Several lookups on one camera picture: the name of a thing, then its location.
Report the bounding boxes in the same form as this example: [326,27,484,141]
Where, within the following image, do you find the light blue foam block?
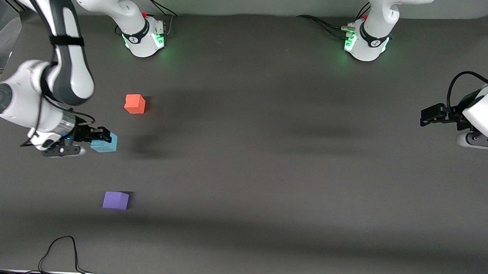
[90,131,118,154]

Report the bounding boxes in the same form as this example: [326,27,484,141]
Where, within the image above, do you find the orange foam block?
[124,93,146,115]

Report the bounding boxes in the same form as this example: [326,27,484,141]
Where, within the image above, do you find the purple foam block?
[102,191,130,211]

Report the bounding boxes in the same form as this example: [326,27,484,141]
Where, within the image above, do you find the translucent grey plastic cover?
[0,17,23,73]

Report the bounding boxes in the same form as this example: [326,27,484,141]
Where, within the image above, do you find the dark grey table mat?
[0,0,488,274]

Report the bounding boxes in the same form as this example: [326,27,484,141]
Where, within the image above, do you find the black looped cable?
[38,235,100,274]

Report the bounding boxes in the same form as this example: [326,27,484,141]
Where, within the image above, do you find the right arm base black cables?
[135,0,180,38]

